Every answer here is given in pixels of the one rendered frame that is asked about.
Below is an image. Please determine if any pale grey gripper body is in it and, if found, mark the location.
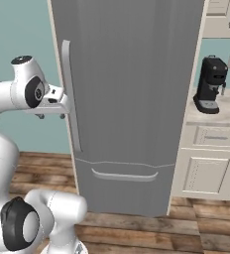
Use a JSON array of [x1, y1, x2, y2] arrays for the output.
[[23, 93, 72, 116]]

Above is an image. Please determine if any cream drawer front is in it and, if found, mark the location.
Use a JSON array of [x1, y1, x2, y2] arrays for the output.
[[180, 122, 230, 151]]

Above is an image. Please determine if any long grey fridge door handle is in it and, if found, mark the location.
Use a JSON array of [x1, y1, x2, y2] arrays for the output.
[[60, 39, 83, 154]]

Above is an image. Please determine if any black coffee machine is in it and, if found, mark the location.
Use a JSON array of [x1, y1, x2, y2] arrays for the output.
[[192, 55, 229, 115]]

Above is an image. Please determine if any cream fridge surround panel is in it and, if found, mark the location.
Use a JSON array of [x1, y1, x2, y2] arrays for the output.
[[47, 0, 210, 217]]

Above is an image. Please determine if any grey freezer drawer front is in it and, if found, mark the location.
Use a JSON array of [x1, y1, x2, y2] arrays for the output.
[[73, 157, 176, 218]]

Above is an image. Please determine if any cream base cupboard door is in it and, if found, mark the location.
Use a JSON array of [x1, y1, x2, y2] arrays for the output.
[[172, 148, 230, 201]]

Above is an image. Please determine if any silver drawer handle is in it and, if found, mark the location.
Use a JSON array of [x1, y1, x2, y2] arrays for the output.
[[203, 134, 230, 141]]

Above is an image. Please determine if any grey freezer drawer handle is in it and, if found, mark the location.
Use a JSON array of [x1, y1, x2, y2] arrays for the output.
[[90, 167, 160, 184]]

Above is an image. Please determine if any cream wall cupboard door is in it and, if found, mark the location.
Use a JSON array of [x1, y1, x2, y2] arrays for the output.
[[202, 0, 230, 39]]

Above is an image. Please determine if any grey fridge door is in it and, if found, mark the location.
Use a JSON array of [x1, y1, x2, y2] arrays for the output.
[[50, 0, 206, 167]]

